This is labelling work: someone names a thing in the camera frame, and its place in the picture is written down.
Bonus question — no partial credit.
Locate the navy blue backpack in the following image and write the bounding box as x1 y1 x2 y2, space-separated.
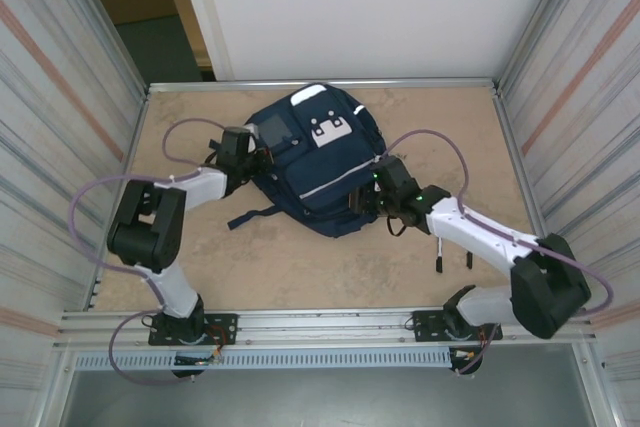
227 82 386 239

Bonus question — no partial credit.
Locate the aluminium table end bar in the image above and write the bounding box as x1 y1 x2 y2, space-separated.
143 78 503 95

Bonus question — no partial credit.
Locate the grey metal shelf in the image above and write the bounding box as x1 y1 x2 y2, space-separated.
59 344 614 427

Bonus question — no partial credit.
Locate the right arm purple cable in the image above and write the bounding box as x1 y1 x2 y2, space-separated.
372 129 615 376

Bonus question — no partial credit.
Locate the aluminium table side rail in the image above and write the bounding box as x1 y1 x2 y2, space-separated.
492 86 569 304
91 89 151 311

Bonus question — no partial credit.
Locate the long aluminium mounting rail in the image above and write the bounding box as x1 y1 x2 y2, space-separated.
52 302 599 351

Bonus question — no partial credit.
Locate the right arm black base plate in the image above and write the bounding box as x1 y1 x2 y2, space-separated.
410 310 504 343

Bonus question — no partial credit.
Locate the white door frame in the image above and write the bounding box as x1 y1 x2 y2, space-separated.
172 0 236 82

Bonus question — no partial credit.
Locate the grey slotted cable duct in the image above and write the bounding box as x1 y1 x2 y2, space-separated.
72 348 457 372

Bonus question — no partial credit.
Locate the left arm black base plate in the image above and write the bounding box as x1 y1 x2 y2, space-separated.
148 312 239 347

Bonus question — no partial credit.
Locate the small wired connector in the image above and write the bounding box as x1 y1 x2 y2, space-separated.
448 346 482 376

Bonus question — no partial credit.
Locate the small wired circuit board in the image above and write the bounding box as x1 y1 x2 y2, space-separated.
173 349 225 367

